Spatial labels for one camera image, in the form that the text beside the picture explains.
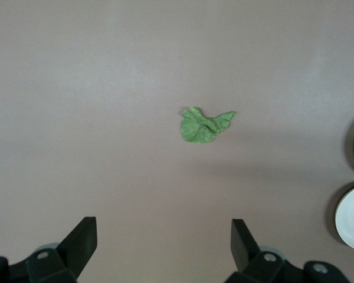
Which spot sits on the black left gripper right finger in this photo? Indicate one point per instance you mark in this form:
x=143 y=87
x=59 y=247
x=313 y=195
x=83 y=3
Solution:
x=245 y=250

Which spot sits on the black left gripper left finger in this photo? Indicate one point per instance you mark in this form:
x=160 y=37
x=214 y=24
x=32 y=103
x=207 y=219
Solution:
x=76 y=244

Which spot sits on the green lettuce leaf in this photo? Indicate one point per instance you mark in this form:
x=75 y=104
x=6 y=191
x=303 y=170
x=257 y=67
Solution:
x=196 y=129

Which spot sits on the white plate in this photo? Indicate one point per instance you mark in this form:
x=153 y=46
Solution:
x=352 y=218

